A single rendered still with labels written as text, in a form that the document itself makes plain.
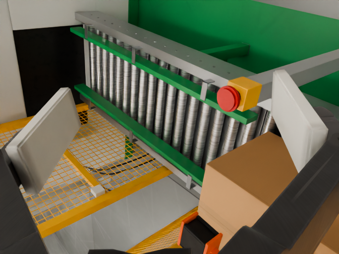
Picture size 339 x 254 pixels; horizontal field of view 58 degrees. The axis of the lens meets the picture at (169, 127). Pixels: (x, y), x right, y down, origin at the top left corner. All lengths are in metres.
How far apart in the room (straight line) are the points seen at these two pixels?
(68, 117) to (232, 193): 0.89
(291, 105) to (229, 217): 0.98
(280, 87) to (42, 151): 0.13
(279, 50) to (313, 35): 0.21
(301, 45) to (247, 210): 1.08
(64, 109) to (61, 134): 0.02
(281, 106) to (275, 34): 1.75
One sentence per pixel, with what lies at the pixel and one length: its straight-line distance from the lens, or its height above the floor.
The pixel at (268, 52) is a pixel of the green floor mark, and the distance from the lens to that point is 1.95.
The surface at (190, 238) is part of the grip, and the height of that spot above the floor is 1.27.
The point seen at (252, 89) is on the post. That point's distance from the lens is 0.84.
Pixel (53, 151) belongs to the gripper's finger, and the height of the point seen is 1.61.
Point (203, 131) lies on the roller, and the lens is 1.64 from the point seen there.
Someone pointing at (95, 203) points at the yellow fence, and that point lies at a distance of 1.74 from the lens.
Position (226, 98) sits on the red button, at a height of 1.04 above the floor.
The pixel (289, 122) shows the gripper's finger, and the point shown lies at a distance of 0.17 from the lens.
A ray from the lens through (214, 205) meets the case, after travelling 1.15.
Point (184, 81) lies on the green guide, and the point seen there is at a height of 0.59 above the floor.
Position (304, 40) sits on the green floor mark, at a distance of 1.84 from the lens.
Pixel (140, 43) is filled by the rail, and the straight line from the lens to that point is 1.81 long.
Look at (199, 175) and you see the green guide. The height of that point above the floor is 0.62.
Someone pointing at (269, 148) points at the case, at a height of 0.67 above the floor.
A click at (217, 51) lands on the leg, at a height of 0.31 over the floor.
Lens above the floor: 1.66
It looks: 37 degrees down
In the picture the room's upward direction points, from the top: 111 degrees counter-clockwise
